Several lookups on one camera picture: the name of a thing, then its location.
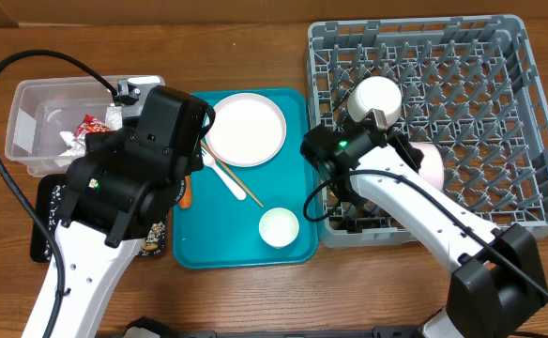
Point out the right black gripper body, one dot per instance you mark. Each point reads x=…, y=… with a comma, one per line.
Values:
x=408, y=150

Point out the small white plate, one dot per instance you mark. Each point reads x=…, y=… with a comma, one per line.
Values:
x=379, y=93

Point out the white green tissue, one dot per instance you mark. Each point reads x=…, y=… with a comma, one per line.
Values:
x=113, y=118

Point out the red snack wrapper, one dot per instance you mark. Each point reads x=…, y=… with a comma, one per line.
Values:
x=90, y=124

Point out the white napkin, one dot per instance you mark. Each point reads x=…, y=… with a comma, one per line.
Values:
x=76, y=148

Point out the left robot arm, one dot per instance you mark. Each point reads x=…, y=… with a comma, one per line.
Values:
x=127, y=181

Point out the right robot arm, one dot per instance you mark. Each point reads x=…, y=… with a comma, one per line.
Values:
x=497, y=280

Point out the large white plate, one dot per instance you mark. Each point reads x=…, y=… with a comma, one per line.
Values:
x=249, y=130

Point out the small white cup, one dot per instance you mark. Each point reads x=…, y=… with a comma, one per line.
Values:
x=278, y=227

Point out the white plastic fork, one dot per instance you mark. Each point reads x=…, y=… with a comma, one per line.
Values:
x=231, y=185

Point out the wooden chopstick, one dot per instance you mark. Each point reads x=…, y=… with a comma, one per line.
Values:
x=232, y=175

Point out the teal plastic tray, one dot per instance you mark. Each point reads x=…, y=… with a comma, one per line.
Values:
x=219, y=231

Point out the orange carrot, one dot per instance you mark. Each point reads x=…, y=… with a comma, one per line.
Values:
x=186, y=199

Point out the spilled rice and peanuts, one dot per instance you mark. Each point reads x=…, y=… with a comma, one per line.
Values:
x=154, y=237

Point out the clear plastic bin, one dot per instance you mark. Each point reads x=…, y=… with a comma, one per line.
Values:
x=41, y=109

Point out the black plastic tray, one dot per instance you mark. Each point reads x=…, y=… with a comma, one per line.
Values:
x=39, y=235

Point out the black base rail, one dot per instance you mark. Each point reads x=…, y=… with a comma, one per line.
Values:
x=145, y=327

